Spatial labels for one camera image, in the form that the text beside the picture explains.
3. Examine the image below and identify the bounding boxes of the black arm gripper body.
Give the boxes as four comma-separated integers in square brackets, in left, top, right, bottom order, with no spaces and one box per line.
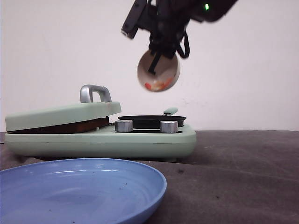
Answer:
[121,0,190,58]

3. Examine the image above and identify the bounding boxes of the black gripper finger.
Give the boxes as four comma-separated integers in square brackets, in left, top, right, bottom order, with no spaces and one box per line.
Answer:
[148,52,161,75]

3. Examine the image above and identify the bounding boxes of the beige ribbed ceramic bowl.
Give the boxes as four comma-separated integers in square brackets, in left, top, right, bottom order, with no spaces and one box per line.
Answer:
[137,50,180,91]

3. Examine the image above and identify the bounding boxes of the orange white shrimp pieces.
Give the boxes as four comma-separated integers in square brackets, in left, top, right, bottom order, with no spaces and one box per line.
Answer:
[144,78,173,91]

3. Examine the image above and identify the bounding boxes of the breakfast maker hinged lid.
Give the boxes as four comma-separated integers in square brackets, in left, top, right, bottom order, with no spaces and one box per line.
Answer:
[5,84,121,132]

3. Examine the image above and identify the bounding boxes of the white bread slice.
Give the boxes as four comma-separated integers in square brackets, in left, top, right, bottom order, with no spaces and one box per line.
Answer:
[7,116,110,134]

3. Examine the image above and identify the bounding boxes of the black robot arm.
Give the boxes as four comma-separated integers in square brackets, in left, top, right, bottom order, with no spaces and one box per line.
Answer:
[121,0,235,74]

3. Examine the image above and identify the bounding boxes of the mint green breakfast maker base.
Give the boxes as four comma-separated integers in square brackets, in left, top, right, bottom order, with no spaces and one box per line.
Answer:
[5,125,197,159]

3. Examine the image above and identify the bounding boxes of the right silver control knob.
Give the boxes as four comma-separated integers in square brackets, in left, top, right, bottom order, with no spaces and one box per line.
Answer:
[160,121,178,133]

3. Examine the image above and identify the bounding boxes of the silver control knob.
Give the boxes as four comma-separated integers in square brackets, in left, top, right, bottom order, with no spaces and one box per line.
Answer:
[115,120,134,133]
[160,121,178,133]

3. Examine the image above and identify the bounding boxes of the left silver control knob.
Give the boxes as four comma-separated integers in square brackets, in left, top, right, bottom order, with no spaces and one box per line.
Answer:
[115,120,134,133]

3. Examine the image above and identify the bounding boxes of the blue plastic plate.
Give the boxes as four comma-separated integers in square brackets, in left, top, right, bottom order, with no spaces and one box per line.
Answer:
[0,159,167,224]

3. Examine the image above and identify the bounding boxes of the black frying pan green handle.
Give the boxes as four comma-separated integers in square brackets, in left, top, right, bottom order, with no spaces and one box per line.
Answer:
[118,107,186,129]

